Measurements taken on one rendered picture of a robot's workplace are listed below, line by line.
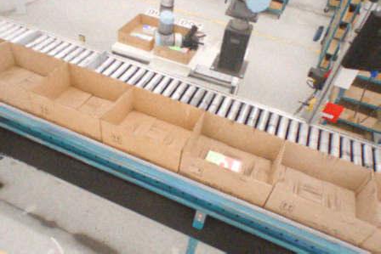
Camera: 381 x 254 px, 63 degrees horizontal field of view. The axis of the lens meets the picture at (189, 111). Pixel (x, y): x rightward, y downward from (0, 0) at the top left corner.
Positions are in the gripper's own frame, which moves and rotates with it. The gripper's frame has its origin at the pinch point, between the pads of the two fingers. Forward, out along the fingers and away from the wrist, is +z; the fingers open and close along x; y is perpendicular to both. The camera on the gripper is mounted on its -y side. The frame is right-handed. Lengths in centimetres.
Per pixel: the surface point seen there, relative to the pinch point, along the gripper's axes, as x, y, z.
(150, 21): -70, 21, -30
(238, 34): -0.2, -5.5, 19.4
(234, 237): 116, 45, -8
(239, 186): 112, 10, -15
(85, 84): 35, 15, -79
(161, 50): -21.8, 22.3, -27.4
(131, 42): -37, 25, -48
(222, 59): -4.6, 16.7, 14.9
